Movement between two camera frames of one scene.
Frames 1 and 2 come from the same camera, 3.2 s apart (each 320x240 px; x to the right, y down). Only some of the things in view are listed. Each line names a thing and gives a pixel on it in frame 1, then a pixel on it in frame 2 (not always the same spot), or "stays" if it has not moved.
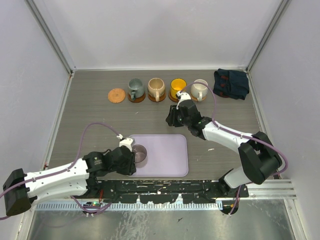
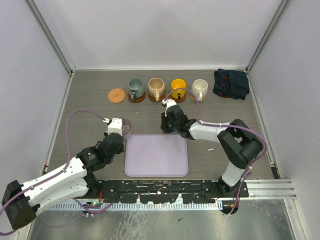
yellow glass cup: [177, 85] stays
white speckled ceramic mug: [199, 90] stays
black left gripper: [130, 167] -> [120, 148]
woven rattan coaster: [116, 95] stays
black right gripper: [171, 119] -> [164, 126]
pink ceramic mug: [140, 155] -> [125, 126]
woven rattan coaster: [196, 98] stays
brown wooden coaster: [137, 99] stays
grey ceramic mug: [136, 88] stays
